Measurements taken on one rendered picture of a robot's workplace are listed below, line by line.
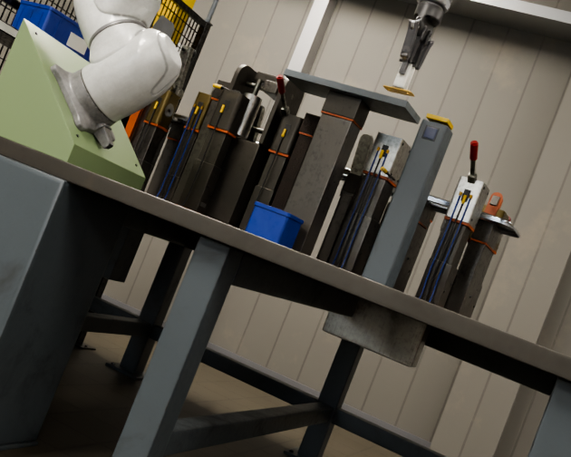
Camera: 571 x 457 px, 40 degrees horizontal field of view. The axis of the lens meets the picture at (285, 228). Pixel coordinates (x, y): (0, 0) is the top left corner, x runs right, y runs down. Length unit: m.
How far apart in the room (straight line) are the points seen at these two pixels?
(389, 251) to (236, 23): 3.33
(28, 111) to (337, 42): 3.13
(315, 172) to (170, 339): 0.66
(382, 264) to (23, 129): 0.93
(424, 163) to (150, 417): 0.91
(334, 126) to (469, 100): 2.51
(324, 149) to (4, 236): 0.84
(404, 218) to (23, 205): 0.92
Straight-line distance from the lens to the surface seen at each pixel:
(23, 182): 1.92
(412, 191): 2.02
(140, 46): 1.96
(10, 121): 2.01
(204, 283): 1.70
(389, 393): 4.42
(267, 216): 2.01
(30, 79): 2.01
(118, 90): 1.96
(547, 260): 4.22
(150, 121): 2.63
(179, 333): 1.72
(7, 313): 1.89
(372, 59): 4.78
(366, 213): 2.22
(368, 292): 1.54
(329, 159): 2.12
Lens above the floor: 0.67
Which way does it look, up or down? 2 degrees up
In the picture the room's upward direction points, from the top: 22 degrees clockwise
